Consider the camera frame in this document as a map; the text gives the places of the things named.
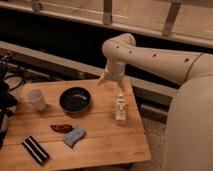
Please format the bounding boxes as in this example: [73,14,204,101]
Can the white paper cup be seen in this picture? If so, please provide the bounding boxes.
[26,89,46,111]

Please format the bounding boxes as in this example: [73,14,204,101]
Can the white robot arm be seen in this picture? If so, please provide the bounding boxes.
[100,33,213,171]

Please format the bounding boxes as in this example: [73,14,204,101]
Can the black white striped block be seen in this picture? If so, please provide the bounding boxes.
[22,136,50,165]

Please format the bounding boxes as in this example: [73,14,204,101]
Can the dark ceramic bowl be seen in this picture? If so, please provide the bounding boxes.
[59,87,91,113]

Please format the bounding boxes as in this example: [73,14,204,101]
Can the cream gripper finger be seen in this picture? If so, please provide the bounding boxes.
[98,74,107,85]
[117,80,125,91]

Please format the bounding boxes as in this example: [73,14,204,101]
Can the red chili pepper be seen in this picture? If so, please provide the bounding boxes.
[51,124,73,133]

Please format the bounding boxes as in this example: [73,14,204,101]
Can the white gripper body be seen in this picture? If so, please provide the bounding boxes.
[104,63,125,81]

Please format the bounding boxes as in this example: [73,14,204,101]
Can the white plastic bottle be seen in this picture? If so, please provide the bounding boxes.
[115,93,127,125]

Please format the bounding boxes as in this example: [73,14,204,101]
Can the metal window railing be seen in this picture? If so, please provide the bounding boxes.
[0,0,213,48]

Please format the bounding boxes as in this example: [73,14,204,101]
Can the black equipment with cables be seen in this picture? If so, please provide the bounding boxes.
[0,54,18,149]

